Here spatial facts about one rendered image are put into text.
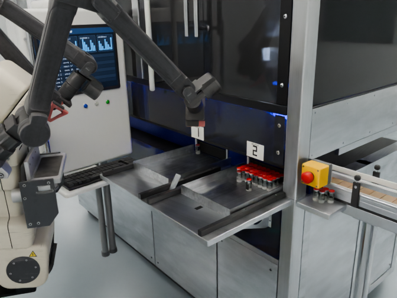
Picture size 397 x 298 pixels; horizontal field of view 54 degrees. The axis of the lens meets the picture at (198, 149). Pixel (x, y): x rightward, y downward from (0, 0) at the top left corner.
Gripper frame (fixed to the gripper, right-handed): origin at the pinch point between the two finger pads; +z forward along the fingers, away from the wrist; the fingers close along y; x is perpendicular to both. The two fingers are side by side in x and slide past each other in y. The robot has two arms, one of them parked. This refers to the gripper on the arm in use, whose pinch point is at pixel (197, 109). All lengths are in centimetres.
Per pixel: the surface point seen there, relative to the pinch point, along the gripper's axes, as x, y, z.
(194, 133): 2.9, -5.5, 29.4
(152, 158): 21.8, -17.1, 30.7
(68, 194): 56, -33, 20
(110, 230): 55, -57, 82
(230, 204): -12.9, -34.3, -5.5
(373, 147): -85, -8, 58
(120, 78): 43, 24, 47
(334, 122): -50, -4, 1
